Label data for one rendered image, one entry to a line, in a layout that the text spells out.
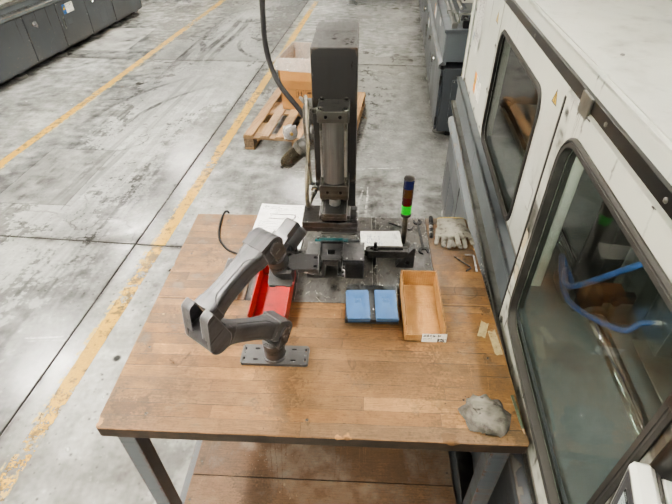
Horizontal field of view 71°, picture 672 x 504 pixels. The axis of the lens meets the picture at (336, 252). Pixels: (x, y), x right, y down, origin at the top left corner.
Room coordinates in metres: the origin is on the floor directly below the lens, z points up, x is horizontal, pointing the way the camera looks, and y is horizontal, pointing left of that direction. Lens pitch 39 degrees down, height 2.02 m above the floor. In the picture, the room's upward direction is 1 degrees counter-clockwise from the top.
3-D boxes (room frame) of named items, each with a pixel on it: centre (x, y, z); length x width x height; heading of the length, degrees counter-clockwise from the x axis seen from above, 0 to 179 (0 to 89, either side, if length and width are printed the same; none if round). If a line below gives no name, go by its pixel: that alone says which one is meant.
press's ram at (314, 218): (1.34, 0.01, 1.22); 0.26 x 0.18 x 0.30; 177
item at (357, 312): (1.06, -0.07, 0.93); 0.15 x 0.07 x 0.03; 0
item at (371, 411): (1.11, 0.05, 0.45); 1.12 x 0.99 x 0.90; 87
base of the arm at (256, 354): (0.88, 0.18, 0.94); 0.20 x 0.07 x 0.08; 87
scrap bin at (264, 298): (1.12, 0.21, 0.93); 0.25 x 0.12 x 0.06; 177
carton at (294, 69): (4.81, 0.23, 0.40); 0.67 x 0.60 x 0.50; 169
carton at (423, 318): (1.05, -0.28, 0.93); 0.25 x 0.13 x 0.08; 177
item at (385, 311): (1.05, -0.16, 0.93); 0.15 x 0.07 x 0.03; 178
